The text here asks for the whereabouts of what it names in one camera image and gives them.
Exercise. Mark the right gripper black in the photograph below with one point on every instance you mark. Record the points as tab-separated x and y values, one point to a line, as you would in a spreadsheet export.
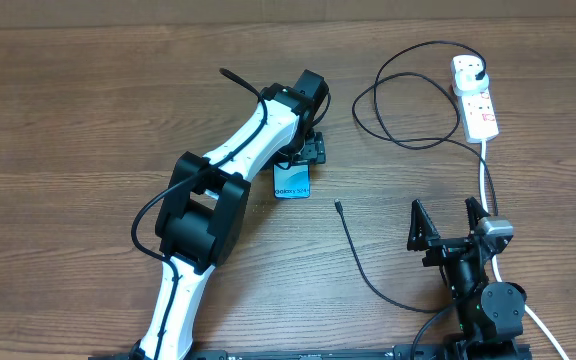
423	237

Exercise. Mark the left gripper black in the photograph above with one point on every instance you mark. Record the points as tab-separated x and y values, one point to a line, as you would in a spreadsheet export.
312	150

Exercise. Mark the blue screen Galaxy smartphone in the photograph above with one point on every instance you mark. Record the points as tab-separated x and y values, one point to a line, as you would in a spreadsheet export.
291	181

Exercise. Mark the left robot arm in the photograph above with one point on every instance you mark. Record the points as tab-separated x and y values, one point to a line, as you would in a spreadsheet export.
192	226

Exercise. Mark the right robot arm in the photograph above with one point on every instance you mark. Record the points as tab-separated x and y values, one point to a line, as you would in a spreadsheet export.
489	313

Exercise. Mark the white charger plug adapter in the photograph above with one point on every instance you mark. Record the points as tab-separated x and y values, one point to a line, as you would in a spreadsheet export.
465	83

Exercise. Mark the white power strip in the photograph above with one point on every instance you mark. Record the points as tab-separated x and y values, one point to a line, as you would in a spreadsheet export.
477	111

